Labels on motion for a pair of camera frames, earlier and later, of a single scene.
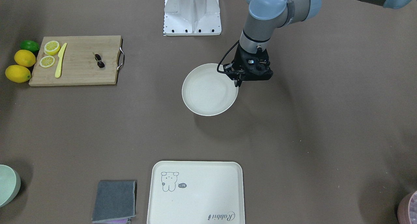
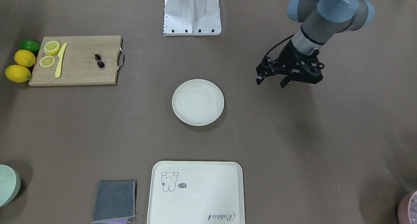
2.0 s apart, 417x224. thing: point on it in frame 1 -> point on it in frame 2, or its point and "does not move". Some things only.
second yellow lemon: (25, 58) does not move
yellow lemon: (18, 73) does not move
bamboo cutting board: (79, 66) does not move
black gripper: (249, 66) -> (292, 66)
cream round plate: (208, 92) -> (198, 102)
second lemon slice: (47, 61) does not move
